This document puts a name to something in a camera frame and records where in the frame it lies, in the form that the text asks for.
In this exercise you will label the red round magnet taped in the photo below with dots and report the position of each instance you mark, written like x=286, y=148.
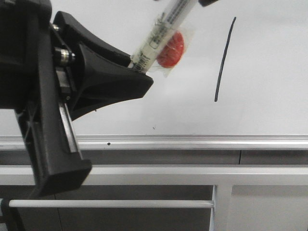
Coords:
x=172, y=52

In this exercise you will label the black caster wheel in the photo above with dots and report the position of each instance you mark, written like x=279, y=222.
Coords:
x=11, y=216

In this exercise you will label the white whiteboard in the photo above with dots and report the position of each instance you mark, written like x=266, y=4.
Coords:
x=245, y=71

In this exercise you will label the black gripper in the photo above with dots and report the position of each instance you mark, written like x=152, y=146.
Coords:
x=29, y=85

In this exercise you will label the white whiteboard marker black cap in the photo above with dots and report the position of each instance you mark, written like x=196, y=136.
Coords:
x=165, y=26

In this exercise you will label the white horizontal stand rod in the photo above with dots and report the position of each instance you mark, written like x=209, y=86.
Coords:
x=112, y=203

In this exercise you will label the aluminium whiteboard marker tray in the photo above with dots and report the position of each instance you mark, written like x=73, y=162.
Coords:
x=193, y=142

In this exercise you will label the white metal stand frame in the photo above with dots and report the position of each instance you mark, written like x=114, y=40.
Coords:
x=266, y=198

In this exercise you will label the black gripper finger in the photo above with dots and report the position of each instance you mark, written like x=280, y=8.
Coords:
x=72, y=32

